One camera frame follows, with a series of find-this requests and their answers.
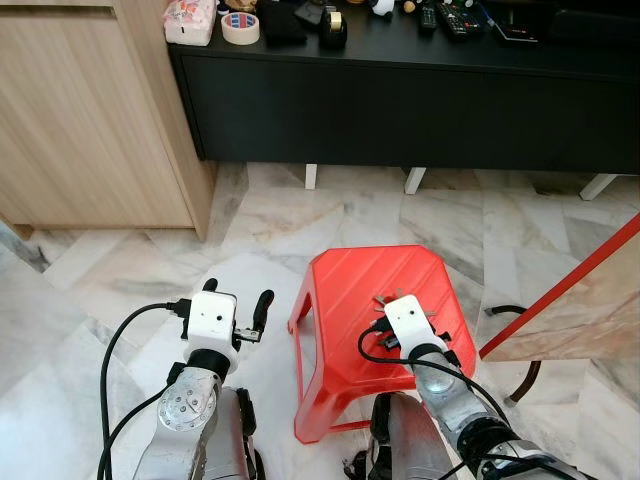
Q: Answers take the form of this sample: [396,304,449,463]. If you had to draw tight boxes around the red plastic stool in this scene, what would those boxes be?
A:
[288,244,480,445]

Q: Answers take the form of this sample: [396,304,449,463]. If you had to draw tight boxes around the silver robot right leg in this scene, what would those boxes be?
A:
[370,393,457,480]

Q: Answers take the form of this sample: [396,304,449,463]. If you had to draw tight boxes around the dark brown curved table leg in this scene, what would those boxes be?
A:
[509,360,543,403]
[485,303,529,319]

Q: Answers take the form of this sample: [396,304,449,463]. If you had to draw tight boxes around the marble table with red edge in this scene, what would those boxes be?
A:
[477,214,640,364]

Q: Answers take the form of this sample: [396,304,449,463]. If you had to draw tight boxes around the light wooden cabinet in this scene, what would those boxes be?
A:
[0,0,217,242]

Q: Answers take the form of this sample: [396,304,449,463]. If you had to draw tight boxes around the black low TV console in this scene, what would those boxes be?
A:
[167,0,640,201]

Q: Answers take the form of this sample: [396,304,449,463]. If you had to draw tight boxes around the white tape roll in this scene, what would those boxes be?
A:
[220,11,262,47]

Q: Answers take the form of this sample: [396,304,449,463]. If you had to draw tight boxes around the pink white tissue box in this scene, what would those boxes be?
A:
[163,0,219,48]

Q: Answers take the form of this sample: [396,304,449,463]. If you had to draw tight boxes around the black wallet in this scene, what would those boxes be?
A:
[258,0,310,47]

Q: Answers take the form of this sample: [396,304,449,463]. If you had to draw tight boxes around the black tape dispenser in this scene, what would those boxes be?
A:
[318,4,350,50]

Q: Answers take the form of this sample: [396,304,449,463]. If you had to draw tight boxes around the slim black remote control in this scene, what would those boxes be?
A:
[418,3,439,37]

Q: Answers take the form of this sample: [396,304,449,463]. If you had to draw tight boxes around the wide black remote control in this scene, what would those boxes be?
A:
[437,0,487,42]

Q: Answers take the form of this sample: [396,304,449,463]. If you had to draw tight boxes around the black television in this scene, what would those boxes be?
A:
[545,0,640,45]

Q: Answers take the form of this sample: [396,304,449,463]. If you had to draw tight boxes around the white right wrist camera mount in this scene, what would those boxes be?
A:
[383,294,434,347]

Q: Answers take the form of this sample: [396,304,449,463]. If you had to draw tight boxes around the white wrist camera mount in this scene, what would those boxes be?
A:
[383,294,434,347]
[184,290,242,354]

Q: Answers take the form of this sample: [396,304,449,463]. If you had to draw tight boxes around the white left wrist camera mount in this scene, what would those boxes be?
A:
[184,290,242,354]

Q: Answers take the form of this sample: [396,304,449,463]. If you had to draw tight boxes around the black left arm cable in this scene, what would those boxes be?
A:
[97,302,192,480]

